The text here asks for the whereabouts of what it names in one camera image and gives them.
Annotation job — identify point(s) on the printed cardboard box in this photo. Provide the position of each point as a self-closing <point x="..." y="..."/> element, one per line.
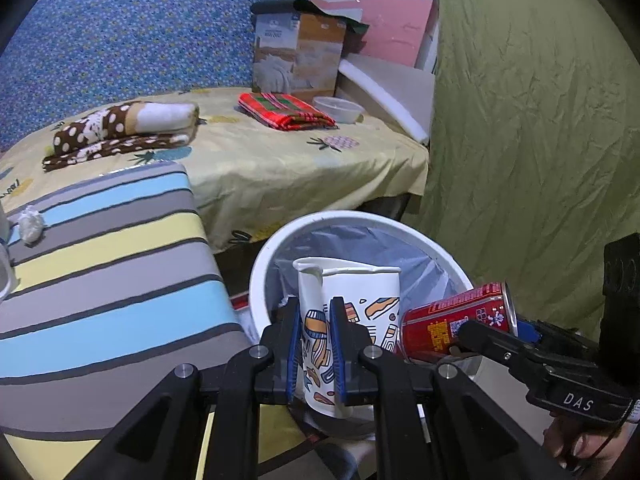
<point x="295" y="52"/>

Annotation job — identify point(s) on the striped cloth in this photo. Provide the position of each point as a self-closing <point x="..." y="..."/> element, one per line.
<point x="115" y="280"/>

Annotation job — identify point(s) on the green curtain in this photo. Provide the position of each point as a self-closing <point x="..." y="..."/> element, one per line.
<point x="530" y="135"/>

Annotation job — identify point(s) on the red drink can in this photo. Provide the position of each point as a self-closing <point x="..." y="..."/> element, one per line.
<point x="450" y="325"/>

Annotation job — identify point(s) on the person's right hand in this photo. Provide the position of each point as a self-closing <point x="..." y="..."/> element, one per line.
<point x="585" y="445"/>

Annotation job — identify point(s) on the yellow pineapple print bedsheet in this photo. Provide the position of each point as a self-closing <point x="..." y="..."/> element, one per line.
<point x="280" y="170"/>

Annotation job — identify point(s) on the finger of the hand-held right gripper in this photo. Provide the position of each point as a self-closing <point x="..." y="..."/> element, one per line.
<point x="492" y="342"/>
<point x="529" y="331"/>

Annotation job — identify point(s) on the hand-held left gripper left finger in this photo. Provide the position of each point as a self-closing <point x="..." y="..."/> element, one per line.
<point x="294" y="355"/>

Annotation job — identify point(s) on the blue patterned mattress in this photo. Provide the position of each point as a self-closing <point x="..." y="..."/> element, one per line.
<point x="140" y="35"/>

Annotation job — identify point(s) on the white plastic bowl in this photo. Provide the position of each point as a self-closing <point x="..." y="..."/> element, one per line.
<point x="337" y="109"/>

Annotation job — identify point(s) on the crumpled white tissue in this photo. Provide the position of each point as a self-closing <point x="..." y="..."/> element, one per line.
<point x="31" y="224"/>

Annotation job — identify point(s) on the red plaid folded cloth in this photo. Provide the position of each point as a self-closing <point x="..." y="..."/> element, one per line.
<point x="282" y="110"/>

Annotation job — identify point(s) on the white round trash bin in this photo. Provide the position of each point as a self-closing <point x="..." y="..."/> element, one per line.
<point x="380" y="230"/>

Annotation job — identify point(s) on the brown polka dot blanket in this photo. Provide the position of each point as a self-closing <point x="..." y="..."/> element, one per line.
<point x="115" y="127"/>

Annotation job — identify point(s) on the white foam board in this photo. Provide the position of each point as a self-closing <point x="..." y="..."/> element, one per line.
<point x="390" y="90"/>

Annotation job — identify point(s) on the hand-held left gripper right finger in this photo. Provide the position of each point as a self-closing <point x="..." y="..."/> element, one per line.
<point x="337" y="355"/>

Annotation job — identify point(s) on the printed paper cup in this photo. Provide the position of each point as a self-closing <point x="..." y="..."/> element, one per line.
<point x="365" y="305"/>

